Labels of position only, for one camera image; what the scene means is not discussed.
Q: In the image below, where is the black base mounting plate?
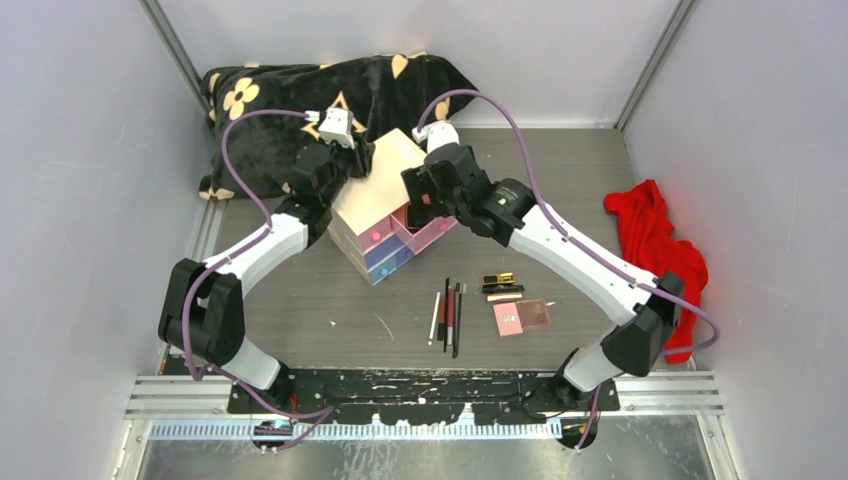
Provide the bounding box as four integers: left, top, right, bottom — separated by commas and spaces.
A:
227, 368, 621, 427

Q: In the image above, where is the rose gold lipstick tube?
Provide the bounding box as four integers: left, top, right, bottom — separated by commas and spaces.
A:
486, 292, 523, 303

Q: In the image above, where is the pink square compact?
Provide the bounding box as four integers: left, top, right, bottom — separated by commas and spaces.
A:
493, 302, 523, 337

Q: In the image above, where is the black floral plush blanket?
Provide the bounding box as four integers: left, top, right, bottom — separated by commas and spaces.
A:
199, 52, 475, 200

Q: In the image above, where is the pastel mini drawer organizer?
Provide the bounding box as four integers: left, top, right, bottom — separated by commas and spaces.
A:
328, 129, 457, 286

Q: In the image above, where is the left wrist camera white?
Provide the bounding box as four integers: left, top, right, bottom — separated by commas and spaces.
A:
318, 107, 355, 149

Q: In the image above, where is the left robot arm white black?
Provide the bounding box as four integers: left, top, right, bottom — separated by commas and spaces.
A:
157, 134, 374, 413

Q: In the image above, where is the aluminium slotted rail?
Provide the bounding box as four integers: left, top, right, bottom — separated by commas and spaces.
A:
149, 419, 562, 441

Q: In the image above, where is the white makeup pencil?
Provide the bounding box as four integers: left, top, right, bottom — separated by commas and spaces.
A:
427, 292, 442, 346

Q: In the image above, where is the black round compact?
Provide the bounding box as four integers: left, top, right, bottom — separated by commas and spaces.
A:
406, 205, 432, 232

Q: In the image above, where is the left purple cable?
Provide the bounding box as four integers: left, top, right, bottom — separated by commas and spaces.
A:
180, 109, 333, 452

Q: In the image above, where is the gold black lipstick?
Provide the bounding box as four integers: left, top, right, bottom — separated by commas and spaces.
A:
481, 272, 515, 286

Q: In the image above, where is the red cloth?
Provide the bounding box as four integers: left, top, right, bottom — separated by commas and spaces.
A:
603, 178, 709, 365

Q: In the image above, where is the purple cable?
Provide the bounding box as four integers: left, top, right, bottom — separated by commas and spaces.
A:
180, 109, 333, 452
415, 89, 720, 452

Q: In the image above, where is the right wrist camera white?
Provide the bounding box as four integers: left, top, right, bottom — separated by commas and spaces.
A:
412, 120, 460, 154

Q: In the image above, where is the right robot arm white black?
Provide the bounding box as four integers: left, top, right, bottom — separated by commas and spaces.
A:
401, 143, 684, 411

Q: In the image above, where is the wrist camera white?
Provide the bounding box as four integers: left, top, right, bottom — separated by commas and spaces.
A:
318, 107, 355, 149
412, 120, 460, 154

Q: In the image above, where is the brown eyeshadow palette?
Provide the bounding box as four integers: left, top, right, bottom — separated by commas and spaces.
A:
516, 299, 552, 330

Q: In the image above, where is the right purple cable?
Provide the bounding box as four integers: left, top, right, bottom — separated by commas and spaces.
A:
415, 89, 720, 452

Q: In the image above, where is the red makeup pencil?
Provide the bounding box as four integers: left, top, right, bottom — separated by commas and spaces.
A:
445, 288, 456, 348

